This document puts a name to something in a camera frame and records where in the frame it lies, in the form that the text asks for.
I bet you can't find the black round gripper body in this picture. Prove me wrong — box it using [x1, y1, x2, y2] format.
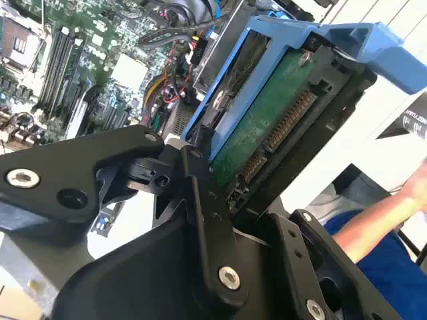
[49, 218, 368, 320]

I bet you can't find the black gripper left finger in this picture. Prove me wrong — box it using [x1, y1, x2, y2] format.
[0, 125, 250, 313]

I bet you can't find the person's hand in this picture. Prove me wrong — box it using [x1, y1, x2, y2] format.
[403, 159, 427, 215]

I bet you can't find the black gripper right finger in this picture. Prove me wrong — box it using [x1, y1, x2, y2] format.
[258, 209, 401, 320]

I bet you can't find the hard disk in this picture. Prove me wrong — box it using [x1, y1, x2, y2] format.
[181, 15, 427, 219]

